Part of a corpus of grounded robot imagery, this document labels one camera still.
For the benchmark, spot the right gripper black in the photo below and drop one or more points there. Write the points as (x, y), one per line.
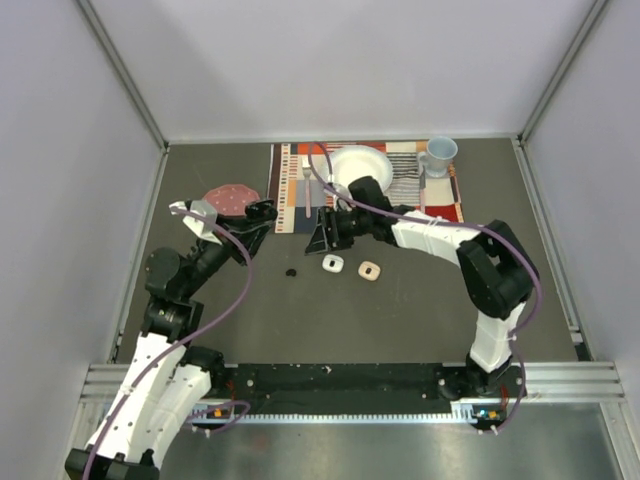
(334, 234)

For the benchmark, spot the white plate blue rim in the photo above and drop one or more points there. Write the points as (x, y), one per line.
(353, 162)

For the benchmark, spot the fork with pink handle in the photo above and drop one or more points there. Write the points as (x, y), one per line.
(306, 171)

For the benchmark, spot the light blue mug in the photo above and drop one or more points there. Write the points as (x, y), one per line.
(435, 160)

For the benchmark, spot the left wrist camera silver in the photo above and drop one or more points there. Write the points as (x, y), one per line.
(199, 216)

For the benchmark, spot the white earbud charging case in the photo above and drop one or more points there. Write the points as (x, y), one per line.
(332, 263)

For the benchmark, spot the knife with pink handle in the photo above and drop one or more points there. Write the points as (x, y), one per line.
(422, 189)

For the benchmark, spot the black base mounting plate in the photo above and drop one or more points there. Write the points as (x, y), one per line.
(343, 389)

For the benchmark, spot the pink beige earbud charging case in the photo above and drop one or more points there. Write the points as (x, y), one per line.
(369, 271)

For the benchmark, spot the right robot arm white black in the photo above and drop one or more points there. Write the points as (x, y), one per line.
(499, 276)

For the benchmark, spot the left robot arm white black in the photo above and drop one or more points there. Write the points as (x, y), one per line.
(168, 375)

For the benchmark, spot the pink dotted plate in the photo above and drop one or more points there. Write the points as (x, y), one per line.
(231, 199)

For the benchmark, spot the colourful patchwork placemat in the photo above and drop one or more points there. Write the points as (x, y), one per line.
(286, 183)

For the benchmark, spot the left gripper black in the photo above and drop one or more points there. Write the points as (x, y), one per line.
(248, 229)

